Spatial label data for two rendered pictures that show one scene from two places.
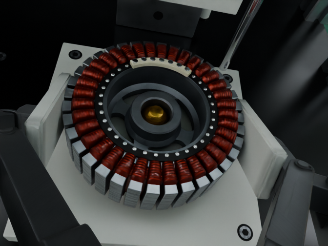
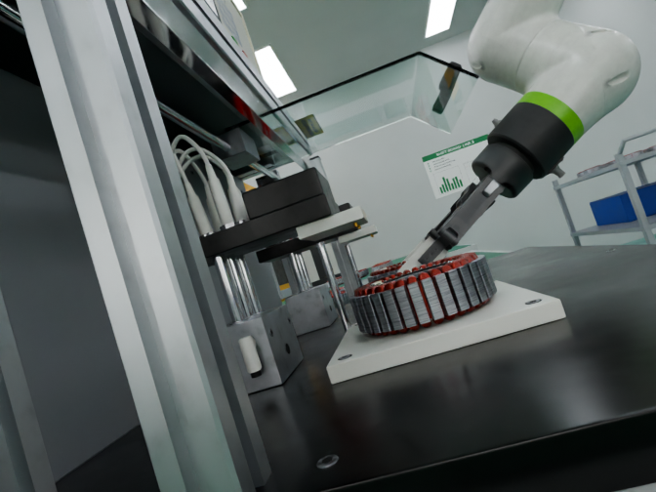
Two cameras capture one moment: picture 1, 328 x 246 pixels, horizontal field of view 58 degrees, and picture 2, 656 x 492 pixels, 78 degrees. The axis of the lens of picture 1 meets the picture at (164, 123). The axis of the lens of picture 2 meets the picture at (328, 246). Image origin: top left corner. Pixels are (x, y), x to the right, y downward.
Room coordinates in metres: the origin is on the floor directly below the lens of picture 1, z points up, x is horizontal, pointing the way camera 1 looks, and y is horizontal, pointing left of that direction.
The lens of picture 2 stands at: (-0.03, 0.57, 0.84)
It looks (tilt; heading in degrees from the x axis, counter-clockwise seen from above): 3 degrees up; 293
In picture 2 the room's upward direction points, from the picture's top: 18 degrees counter-clockwise
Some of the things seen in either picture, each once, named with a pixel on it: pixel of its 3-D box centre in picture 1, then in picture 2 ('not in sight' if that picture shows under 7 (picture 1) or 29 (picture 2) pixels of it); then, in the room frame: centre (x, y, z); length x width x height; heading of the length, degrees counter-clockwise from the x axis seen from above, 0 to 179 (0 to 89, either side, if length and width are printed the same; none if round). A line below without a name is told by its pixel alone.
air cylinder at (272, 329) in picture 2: not in sight; (258, 347); (0.19, 0.28, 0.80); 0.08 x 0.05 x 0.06; 105
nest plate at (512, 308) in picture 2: not in sight; (430, 321); (0.05, 0.24, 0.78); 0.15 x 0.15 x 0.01; 15
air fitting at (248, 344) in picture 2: not in sight; (251, 356); (0.17, 0.32, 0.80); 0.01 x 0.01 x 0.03; 15
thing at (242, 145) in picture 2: not in sight; (234, 147); (0.27, 0.08, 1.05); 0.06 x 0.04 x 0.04; 105
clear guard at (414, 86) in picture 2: not in sight; (354, 131); (0.13, -0.05, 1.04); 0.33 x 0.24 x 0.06; 15
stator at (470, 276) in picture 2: not in sight; (420, 292); (0.05, 0.24, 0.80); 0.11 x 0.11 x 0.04
